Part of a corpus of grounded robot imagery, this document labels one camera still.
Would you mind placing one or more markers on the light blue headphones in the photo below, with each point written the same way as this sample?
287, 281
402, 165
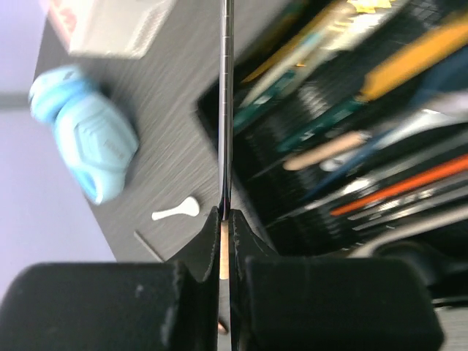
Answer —
95, 139

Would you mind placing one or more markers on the pink cube box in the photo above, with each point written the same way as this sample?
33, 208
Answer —
108, 28

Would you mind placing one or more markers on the blue plastic spoon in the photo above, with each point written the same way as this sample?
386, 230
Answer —
440, 102

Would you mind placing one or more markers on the orange chopstick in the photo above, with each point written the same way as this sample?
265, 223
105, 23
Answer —
439, 172

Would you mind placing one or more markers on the white thin plastic spoon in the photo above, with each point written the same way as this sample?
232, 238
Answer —
189, 207

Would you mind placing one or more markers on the thin metal chopstick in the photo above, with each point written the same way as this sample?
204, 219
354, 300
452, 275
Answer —
142, 240

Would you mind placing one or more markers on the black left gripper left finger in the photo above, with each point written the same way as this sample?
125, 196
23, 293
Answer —
118, 306

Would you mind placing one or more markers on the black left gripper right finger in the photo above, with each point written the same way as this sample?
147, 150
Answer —
303, 303

